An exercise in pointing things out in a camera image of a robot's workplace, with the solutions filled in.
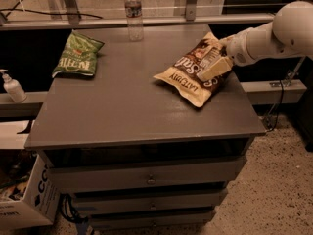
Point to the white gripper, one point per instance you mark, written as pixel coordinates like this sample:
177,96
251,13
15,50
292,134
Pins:
237,50

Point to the brown sea salt chip bag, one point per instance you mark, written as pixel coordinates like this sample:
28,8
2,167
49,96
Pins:
183,73

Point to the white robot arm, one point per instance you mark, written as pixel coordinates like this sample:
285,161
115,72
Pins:
289,35

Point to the green jalapeno chip bag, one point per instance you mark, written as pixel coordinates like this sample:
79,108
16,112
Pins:
79,56

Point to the clear plastic water bottle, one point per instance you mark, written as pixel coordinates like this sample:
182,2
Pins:
133,11

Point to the grey drawer cabinet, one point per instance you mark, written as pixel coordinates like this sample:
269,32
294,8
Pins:
129,149

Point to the white pump dispenser bottle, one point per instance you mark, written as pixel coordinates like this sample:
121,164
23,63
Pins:
13,87

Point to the white cardboard box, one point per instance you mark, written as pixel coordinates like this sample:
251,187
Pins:
28,197

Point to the metal railing frame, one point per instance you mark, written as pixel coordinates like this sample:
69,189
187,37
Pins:
28,14

